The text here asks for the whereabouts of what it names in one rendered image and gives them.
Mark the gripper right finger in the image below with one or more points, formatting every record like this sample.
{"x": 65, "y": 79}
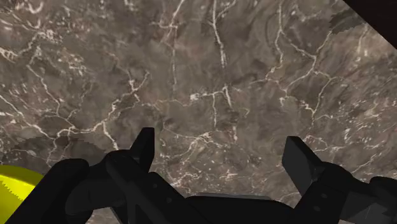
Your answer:
{"x": 325, "y": 186}

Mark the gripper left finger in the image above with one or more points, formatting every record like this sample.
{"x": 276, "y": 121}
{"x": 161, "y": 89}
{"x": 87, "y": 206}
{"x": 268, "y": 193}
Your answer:
{"x": 124, "y": 183}

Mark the yellow round object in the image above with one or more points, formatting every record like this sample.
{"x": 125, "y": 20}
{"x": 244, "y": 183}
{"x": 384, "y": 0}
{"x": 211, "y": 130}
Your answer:
{"x": 12, "y": 189}

